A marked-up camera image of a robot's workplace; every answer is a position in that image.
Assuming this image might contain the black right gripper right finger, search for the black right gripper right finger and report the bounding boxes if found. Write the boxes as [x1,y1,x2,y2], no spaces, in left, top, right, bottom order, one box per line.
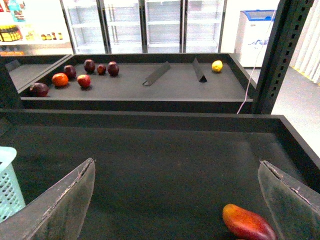
[257,160,320,240]

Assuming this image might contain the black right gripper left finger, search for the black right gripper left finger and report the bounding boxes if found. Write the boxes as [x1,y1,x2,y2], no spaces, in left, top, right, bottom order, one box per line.
[0,158,96,240]

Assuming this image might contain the light blue plastic basket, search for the light blue plastic basket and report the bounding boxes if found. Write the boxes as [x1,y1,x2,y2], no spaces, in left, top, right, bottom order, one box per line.
[0,146,26,223]

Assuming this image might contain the dark red apple front left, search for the dark red apple front left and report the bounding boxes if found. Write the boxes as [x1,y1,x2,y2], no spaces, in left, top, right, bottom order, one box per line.
[29,82,49,97]

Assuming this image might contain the dark red apple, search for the dark red apple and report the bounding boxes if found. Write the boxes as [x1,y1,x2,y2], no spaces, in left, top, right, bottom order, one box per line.
[63,65,77,80]
[84,59,96,74]
[29,82,49,97]
[107,61,120,77]

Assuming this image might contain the bright red apple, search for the bright red apple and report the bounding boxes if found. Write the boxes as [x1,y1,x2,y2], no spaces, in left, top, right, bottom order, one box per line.
[77,74,91,88]

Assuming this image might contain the dark red apple back left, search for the dark red apple back left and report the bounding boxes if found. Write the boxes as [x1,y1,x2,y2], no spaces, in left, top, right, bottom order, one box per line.
[63,65,77,80]

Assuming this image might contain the small red apple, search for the small red apple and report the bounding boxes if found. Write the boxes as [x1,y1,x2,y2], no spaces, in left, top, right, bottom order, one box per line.
[96,64,107,76]

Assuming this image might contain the dark red apple back centre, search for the dark red apple back centre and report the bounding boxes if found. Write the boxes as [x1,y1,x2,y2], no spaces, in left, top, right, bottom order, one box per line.
[84,59,96,74]

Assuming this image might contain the dark red apple right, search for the dark red apple right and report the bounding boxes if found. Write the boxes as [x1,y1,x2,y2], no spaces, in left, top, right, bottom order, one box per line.
[107,61,120,77]

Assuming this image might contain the red orange mango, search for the red orange mango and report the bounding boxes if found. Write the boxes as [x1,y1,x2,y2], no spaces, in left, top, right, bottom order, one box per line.
[222,203,278,240]

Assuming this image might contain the black near display tray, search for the black near display tray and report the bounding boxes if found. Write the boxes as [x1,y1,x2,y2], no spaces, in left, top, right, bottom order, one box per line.
[0,109,320,240]

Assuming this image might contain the black display tray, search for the black display tray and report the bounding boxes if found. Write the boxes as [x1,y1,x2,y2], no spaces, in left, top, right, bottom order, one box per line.
[18,53,257,114]
[0,109,320,240]

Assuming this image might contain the orange round fruit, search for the orange round fruit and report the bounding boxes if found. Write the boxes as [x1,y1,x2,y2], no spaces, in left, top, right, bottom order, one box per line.
[51,72,69,87]

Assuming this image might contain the black left far tray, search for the black left far tray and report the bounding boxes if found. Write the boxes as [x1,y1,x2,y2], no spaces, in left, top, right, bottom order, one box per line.
[0,54,71,92]

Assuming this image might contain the black far display tray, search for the black far display tray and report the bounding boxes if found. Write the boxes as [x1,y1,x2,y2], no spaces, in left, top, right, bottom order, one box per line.
[18,53,257,114]

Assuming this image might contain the yellow lemon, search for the yellow lemon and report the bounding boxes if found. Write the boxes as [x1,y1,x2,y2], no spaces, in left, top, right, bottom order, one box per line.
[211,60,223,73]

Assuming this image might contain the black triangular divider bar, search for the black triangular divider bar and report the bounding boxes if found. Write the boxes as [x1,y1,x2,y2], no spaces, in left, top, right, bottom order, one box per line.
[192,57,207,83]

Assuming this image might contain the black flat divider bar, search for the black flat divider bar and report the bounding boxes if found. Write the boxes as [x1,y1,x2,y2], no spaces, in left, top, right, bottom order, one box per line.
[142,61,171,87]

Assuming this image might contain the white blue chest freezer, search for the white blue chest freezer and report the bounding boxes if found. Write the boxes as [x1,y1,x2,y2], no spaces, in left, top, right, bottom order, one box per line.
[234,9,276,68]

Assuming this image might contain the grocery shelf with bottles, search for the grocery shelf with bottles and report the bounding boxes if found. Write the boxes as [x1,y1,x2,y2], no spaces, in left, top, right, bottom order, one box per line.
[0,0,74,57]

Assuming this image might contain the glass door refrigerator row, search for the glass door refrigerator row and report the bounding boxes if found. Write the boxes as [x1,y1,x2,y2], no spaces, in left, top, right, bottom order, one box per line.
[60,0,227,54]

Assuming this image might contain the white cable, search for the white cable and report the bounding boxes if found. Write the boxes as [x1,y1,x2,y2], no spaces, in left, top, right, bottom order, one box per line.
[236,9,277,115]

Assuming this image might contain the black perforated shelf post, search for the black perforated shelf post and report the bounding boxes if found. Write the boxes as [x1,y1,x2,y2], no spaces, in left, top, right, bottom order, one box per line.
[251,0,314,115]

